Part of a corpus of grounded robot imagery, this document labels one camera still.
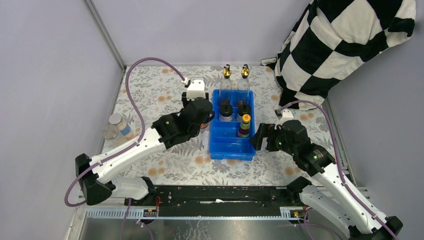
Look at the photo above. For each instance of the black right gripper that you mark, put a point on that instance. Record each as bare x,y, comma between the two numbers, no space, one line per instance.
264,131

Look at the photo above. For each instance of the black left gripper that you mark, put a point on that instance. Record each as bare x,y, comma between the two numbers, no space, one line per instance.
184,100

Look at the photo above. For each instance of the black lid spice jar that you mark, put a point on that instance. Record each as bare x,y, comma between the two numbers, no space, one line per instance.
243,108
225,112

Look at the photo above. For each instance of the glass oil bottle gold spout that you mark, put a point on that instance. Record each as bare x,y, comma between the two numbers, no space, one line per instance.
225,91

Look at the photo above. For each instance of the blue plastic divided bin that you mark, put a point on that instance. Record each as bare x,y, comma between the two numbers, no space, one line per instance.
224,142

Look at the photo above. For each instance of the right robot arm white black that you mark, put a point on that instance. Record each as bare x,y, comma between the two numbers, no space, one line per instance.
347,208

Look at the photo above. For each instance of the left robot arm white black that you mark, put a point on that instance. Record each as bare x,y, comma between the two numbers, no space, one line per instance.
98,176

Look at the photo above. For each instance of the floral table mat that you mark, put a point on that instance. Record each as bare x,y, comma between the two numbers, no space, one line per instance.
156,91

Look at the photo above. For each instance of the silver lid spice jar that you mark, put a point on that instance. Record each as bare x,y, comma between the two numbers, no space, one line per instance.
120,122

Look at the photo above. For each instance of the black white checkered cloth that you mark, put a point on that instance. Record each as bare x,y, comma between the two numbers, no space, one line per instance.
331,40

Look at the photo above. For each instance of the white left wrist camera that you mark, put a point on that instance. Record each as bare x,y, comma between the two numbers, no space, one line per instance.
195,88

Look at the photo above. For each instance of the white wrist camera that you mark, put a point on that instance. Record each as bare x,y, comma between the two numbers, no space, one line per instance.
195,88
284,115

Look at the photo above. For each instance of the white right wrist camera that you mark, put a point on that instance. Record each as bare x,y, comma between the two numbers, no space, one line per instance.
284,115

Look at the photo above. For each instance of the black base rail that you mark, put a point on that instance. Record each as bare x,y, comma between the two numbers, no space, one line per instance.
223,201

